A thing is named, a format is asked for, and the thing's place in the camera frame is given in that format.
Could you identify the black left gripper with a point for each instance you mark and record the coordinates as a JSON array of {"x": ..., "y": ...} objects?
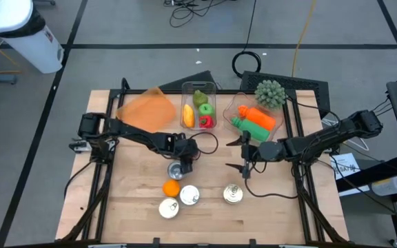
[{"x": 187, "y": 149}]

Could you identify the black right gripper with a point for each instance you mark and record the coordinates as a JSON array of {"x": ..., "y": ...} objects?
[{"x": 267, "y": 151}]

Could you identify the silver tin can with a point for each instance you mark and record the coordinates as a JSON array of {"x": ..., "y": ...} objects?
[{"x": 174, "y": 170}]

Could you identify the round orange fruit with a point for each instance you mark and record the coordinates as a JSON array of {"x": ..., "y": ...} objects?
[{"x": 171, "y": 188}]

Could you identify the green label can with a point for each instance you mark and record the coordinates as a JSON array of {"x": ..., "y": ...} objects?
[{"x": 189, "y": 195}]

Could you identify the green squeeze bottle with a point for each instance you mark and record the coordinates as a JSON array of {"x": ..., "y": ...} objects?
[{"x": 253, "y": 131}]

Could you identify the blue pink label can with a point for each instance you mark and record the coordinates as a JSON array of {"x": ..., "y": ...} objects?
[
  {"x": 168, "y": 208},
  {"x": 233, "y": 194}
]

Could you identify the red bell pepper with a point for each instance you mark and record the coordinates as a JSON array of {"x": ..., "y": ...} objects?
[{"x": 206, "y": 122}]

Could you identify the yellow-orange mango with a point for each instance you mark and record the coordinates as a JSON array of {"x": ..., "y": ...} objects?
[{"x": 188, "y": 116}]

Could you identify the green apple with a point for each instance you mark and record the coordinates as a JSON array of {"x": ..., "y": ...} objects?
[{"x": 206, "y": 110}]

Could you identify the green pear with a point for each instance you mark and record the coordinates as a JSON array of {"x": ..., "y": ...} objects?
[{"x": 200, "y": 98}]

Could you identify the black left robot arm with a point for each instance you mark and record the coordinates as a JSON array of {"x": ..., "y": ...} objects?
[{"x": 133, "y": 132}]

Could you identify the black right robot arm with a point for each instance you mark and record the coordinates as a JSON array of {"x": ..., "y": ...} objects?
[{"x": 322, "y": 139}]

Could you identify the wide clear plastic bin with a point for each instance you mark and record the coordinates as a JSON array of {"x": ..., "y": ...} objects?
[{"x": 233, "y": 106}]

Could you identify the green spiky plant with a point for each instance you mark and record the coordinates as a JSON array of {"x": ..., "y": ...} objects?
[{"x": 270, "y": 93}]

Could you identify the orange translucent bin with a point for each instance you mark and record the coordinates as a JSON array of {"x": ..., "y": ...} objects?
[{"x": 147, "y": 110}]

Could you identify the narrow clear plastic bin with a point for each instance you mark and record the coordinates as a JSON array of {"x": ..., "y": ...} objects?
[{"x": 198, "y": 86}]

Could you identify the black flat panel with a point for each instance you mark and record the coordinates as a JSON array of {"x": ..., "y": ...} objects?
[{"x": 198, "y": 81}]

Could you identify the black perforated box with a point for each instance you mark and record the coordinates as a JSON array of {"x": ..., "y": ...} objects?
[{"x": 305, "y": 84}]

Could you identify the white paper sheet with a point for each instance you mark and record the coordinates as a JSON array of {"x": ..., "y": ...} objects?
[{"x": 346, "y": 165}]

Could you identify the white plastic box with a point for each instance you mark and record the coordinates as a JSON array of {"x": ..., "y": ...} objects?
[{"x": 386, "y": 186}]

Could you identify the white trash can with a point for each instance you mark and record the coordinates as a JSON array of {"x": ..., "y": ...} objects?
[{"x": 29, "y": 44}]

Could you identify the black table edge bracket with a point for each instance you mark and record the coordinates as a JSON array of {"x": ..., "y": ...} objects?
[
  {"x": 155, "y": 241},
  {"x": 252, "y": 242}
]

